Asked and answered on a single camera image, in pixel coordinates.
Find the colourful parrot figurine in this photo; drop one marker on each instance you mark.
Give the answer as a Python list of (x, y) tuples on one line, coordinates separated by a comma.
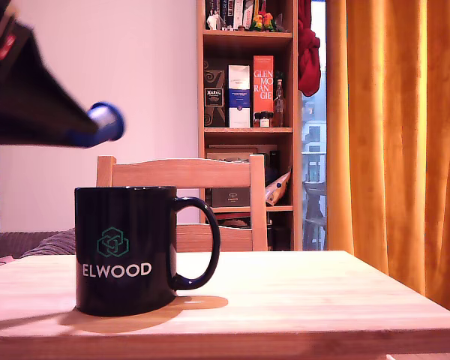
[(262, 20)]

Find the black whisky box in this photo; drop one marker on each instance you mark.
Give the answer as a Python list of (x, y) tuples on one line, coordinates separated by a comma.
[(213, 112)]

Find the purple sofa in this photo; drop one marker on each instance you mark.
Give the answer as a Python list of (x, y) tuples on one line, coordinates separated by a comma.
[(3, 243)]

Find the white book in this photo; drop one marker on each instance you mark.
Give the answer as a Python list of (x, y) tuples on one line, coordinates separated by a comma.
[(238, 11)]

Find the small amber bottle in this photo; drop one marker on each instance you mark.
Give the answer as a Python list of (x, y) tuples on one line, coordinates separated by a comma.
[(266, 120), (257, 120)]

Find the wooden bookshelf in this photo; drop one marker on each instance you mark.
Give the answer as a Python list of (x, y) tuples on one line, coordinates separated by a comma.
[(247, 130)]

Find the orange curtain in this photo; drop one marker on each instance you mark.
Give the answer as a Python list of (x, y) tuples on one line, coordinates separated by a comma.
[(397, 131)]

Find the dark book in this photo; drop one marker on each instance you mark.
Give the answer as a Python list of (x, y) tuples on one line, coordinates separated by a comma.
[(227, 7)]

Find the red knotted curtain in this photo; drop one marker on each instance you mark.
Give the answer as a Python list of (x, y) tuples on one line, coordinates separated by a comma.
[(307, 67)]

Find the white and blue box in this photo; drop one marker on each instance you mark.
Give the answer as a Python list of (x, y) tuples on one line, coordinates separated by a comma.
[(238, 101)]

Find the white figurine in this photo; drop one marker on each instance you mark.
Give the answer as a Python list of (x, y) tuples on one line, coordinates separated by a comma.
[(212, 20)]

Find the red Glenmorangie box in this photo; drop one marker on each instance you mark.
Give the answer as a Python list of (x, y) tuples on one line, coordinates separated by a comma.
[(262, 67)]

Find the clear glass bottle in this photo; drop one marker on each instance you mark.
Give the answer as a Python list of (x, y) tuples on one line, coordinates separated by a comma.
[(278, 108)]

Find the light wooden chair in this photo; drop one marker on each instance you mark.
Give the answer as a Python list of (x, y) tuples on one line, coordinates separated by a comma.
[(180, 174)]

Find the dark blue ELWOOD mug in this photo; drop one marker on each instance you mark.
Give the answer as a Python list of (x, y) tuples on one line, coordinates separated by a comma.
[(123, 225)]

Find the crumpled snack bag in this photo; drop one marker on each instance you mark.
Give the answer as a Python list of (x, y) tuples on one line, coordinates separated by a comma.
[(275, 191)]

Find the dark gift box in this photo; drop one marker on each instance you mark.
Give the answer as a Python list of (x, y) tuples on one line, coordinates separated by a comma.
[(230, 197)]

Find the grey balcony chair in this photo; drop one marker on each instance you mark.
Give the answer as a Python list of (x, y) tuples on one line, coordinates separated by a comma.
[(315, 195)]

